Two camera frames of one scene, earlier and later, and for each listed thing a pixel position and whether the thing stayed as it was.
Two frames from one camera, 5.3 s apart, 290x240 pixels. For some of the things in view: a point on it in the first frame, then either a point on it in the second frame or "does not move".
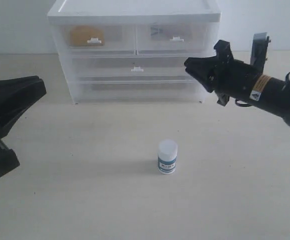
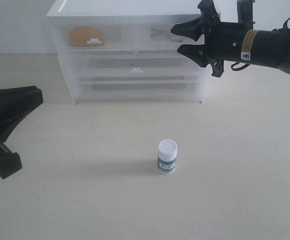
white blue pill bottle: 167,157 does not move
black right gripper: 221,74 -> 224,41
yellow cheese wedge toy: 80,35 does not move
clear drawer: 172,38 does not move
